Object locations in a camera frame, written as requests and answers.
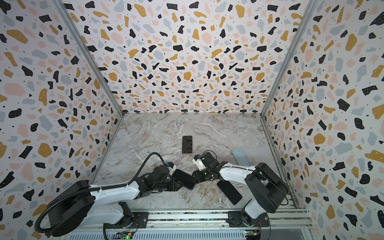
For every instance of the circuit board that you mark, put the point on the circuit board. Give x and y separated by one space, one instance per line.
253 235
126 235

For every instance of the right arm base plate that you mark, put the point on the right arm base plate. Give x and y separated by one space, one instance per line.
239 219

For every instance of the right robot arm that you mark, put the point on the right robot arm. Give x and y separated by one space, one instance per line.
268 189

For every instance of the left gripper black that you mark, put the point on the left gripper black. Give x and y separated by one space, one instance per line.
174 186

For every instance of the black phone case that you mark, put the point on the black phone case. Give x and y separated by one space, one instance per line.
181 178

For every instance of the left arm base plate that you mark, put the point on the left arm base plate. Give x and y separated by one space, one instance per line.
137 220

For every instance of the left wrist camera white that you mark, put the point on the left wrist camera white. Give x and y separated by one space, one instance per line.
171 167

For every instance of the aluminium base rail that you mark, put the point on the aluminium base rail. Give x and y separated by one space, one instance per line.
285 224

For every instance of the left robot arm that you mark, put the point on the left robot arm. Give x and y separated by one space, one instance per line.
83 204

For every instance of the left circuit board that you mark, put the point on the left circuit board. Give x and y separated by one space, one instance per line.
126 235

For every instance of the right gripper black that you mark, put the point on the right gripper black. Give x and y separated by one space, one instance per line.
202 172

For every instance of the light blue phone case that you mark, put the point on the light blue phone case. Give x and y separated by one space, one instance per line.
241 157

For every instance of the right circuit board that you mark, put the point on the right circuit board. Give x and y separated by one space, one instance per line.
253 235

